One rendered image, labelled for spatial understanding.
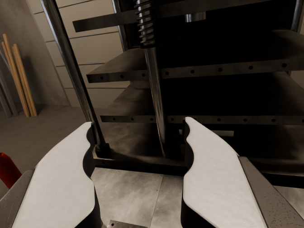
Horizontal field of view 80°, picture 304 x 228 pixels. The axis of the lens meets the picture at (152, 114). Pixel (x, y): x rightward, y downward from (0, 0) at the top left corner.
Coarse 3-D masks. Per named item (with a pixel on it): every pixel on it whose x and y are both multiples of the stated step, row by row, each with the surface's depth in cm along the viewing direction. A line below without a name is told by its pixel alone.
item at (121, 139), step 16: (128, 128) 138; (144, 128) 135; (176, 128) 128; (240, 128) 117; (256, 128) 115; (272, 128) 113; (288, 128) 110; (112, 144) 124; (128, 144) 121; (144, 144) 119; (176, 144) 114; (240, 144) 105; (256, 144) 103; (272, 144) 101; (288, 144) 99; (96, 160) 115; (112, 160) 110; (128, 160) 108; (144, 160) 106; (160, 160) 104; (176, 160) 102; (256, 160) 93; (272, 160) 92; (288, 160) 90; (272, 176) 86; (288, 176) 83
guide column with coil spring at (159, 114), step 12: (144, 0) 67; (144, 12) 69; (156, 48) 77; (156, 60) 79; (156, 72) 81; (156, 84) 83; (156, 96) 86; (156, 108) 90; (156, 120) 95; (168, 144) 101; (168, 156) 105
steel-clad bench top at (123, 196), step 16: (96, 176) 99; (112, 176) 97; (128, 176) 95; (144, 176) 93; (160, 176) 92; (176, 176) 90; (96, 192) 89; (112, 192) 88; (128, 192) 86; (144, 192) 85; (160, 192) 84; (176, 192) 82; (288, 192) 74; (112, 208) 81; (128, 208) 79; (144, 208) 78; (160, 208) 77; (176, 208) 76; (144, 224) 72; (160, 224) 71; (176, 224) 70
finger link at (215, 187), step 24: (192, 120) 12; (192, 144) 9; (216, 144) 9; (192, 168) 8; (216, 168) 8; (240, 168) 8; (192, 192) 7; (216, 192) 7; (240, 192) 7; (192, 216) 6; (216, 216) 6; (240, 216) 6
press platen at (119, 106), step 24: (120, 96) 129; (144, 96) 122; (168, 96) 116; (192, 96) 111; (216, 96) 106; (240, 96) 101; (264, 96) 97; (288, 96) 93; (120, 120) 106; (144, 120) 101; (168, 120) 97; (216, 120) 90; (240, 120) 86; (264, 120) 83; (288, 120) 80
